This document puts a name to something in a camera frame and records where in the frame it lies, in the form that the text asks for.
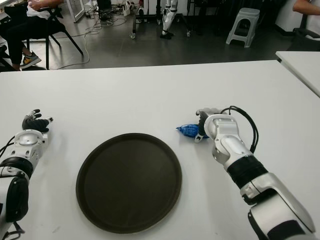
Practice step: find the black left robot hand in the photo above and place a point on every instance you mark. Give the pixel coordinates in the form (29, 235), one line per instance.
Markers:
(35, 123)

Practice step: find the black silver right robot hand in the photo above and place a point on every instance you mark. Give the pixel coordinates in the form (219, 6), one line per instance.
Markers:
(202, 122)

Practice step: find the blue Oreo cookie packet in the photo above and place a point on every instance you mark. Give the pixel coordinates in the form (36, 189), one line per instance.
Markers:
(188, 130)

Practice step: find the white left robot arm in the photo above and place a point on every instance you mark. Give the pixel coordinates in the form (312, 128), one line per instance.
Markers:
(25, 150)

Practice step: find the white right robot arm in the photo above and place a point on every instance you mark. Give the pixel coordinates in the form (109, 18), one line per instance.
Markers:
(230, 145)

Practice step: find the black chair at edge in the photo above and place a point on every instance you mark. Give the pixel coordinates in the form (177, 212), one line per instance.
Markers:
(3, 55)

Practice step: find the seated person black trousers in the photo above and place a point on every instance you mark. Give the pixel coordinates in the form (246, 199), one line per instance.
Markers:
(17, 30)

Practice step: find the round dark brown tray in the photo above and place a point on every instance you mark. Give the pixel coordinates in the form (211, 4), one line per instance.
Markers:
(128, 183)

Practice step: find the white humanoid robot leg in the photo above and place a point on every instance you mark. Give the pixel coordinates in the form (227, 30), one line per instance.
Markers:
(168, 18)

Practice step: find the white framed glass panel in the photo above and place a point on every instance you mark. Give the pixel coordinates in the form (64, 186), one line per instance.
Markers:
(79, 16)

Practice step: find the white side table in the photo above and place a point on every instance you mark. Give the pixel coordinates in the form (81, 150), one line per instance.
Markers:
(302, 65)

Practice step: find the grey plastic stool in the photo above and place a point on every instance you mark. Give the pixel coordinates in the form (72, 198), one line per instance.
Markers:
(247, 13)

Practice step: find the black wheeled metal stand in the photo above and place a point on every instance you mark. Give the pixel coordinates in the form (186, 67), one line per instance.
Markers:
(133, 22)

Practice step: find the black office chair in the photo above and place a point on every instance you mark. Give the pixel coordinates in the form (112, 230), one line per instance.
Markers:
(302, 37)

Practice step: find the person in white shirt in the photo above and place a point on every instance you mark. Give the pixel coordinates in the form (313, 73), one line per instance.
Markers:
(312, 17)

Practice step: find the black metal frame chair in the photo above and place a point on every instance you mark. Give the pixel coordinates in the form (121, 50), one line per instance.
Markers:
(53, 27)

